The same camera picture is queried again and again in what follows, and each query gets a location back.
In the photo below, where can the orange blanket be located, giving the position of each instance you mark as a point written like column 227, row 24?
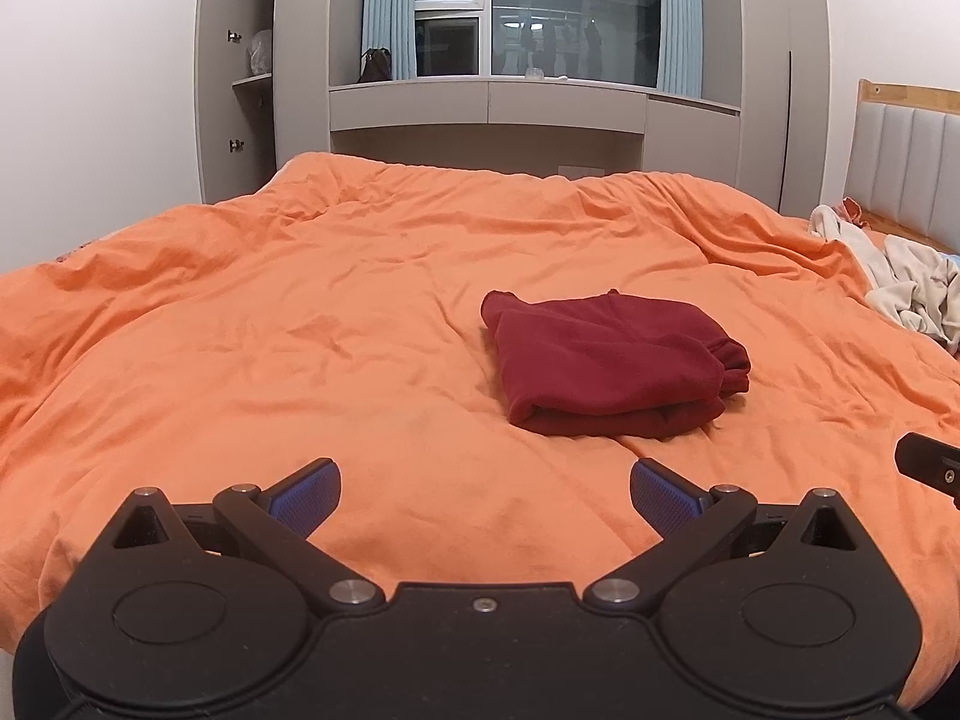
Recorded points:
column 300, row 330

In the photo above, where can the grey open-shelf wardrobe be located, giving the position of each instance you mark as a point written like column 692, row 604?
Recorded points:
column 300, row 52

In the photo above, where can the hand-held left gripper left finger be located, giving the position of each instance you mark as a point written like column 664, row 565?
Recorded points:
column 306, row 499

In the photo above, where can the light blue curtain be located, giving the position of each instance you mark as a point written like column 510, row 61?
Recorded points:
column 679, row 15
column 388, row 0

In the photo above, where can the dark red sweater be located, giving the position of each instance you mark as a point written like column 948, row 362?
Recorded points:
column 607, row 360

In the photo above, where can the grey padded wooden headboard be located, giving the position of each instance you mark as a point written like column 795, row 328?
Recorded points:
column 907, row 157

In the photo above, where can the grey closed-door wardrobe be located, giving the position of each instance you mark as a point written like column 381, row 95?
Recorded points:
column 780, row 75

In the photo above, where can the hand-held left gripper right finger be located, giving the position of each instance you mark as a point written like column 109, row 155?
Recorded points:
column 664, row 499

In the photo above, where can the dark handbag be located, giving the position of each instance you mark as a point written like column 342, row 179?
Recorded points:
column 376, row 66

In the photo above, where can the beige clothes pile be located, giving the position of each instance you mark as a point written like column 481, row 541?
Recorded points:
column 915, row 285

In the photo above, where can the red patterned cloth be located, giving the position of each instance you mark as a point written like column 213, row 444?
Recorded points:
column 853, row 211

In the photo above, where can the grey window cabinet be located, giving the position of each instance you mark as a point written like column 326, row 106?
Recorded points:
column 525, row 101

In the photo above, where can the window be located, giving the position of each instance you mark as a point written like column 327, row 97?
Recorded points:
column 540, row 7

